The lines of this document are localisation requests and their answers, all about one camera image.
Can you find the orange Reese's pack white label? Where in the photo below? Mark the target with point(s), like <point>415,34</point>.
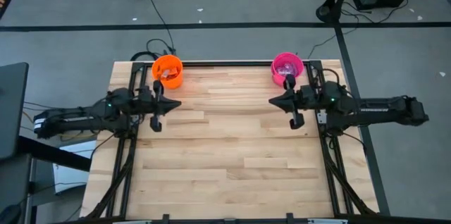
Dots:
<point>168,74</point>

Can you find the orange plastic halloween bucket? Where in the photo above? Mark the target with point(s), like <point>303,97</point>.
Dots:
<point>158,65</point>

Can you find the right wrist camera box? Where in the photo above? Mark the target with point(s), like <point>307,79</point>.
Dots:
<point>307,93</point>

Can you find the large purple Skittles bag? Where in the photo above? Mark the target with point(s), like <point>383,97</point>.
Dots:
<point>287,69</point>

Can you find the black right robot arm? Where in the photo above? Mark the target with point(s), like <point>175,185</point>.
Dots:
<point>380,109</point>

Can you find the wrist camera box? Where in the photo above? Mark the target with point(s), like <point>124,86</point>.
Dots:
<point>146,94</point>
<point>307,93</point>

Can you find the grey flat monitor panel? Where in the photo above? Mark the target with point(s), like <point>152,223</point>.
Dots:
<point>12,111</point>

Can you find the black aluminium table frame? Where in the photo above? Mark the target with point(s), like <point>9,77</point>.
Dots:
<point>229,63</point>

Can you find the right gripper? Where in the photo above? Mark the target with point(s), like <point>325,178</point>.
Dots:
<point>295,106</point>

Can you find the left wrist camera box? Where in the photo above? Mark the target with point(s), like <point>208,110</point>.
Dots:
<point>146,94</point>

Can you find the pink plastic halloween bucket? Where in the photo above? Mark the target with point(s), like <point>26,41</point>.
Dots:
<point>276,74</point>

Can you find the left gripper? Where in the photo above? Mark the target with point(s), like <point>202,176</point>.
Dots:
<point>158,107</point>

